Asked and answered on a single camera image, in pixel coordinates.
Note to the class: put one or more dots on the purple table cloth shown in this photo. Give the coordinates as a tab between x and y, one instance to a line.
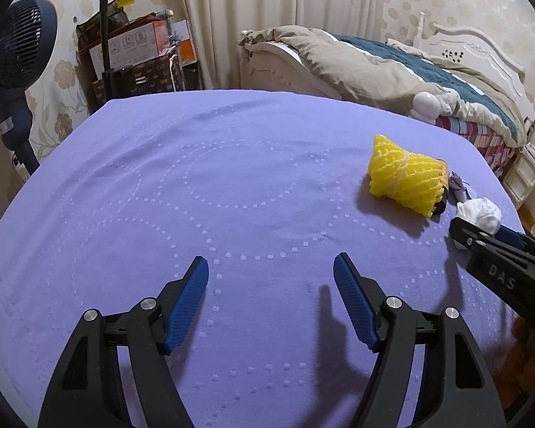
269	188

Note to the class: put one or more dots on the blue beige quilt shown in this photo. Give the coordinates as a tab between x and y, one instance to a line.
387	75

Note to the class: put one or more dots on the white tissue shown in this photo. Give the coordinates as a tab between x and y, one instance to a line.
482	213

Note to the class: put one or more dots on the yellow tube black cap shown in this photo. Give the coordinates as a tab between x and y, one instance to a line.
441	205

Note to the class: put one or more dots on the beige pleated curtain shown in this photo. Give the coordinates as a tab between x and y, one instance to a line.
216	26

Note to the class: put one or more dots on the purple paper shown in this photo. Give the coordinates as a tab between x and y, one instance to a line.
461	189

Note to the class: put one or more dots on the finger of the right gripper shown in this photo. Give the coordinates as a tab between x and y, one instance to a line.
480	242
522	241

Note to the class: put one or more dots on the white orange small box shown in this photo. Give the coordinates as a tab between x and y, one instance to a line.
181	33

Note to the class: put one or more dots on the white plastic drawer unit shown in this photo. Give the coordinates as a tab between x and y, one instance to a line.
519	182

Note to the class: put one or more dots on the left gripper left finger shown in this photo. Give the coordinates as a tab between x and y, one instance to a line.
87	389

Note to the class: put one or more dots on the yellow foam fruit net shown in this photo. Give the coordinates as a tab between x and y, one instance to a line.
414	181

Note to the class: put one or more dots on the plaid bed sheet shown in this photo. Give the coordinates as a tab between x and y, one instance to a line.
491	146

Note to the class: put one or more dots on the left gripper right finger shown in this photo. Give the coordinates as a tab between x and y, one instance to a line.
454	388

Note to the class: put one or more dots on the cardboard box with labels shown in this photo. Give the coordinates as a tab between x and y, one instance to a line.
139	44

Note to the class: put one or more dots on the dark blue standing fan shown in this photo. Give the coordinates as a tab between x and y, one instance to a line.
28	32

